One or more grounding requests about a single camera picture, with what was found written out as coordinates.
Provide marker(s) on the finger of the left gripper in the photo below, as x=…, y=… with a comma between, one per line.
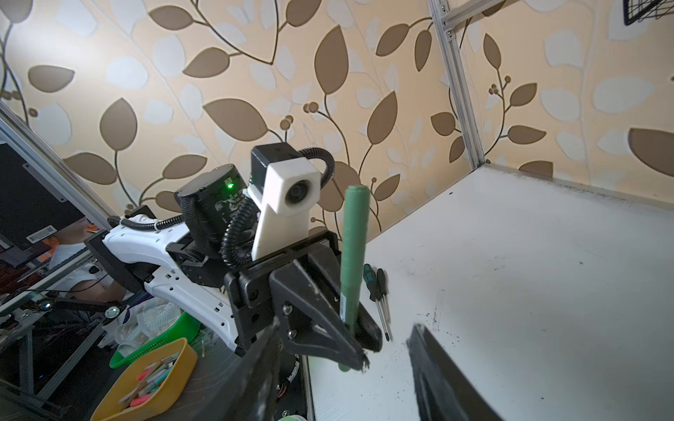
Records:
x=309, y=324
x=327, y=264

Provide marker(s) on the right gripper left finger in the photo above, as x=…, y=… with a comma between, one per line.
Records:
x=250, y=392

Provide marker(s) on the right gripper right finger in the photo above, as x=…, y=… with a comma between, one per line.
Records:
x=442, y=391

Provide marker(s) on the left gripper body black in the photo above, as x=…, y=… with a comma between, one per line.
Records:
x=249, y=290

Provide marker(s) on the green pen cap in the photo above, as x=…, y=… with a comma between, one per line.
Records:
x=356, y=221

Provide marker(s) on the green pen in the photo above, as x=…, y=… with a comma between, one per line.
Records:
x=349, y=306

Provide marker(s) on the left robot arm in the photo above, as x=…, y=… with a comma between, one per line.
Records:
x=241, y=260

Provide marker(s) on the screwdrivers at left edge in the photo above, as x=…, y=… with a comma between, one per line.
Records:
x=376, y=284

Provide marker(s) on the green plastic basket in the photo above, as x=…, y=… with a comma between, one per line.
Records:
x=186, y=327

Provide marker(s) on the yellow tray with items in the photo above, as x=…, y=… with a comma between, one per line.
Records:
x=150, y=385

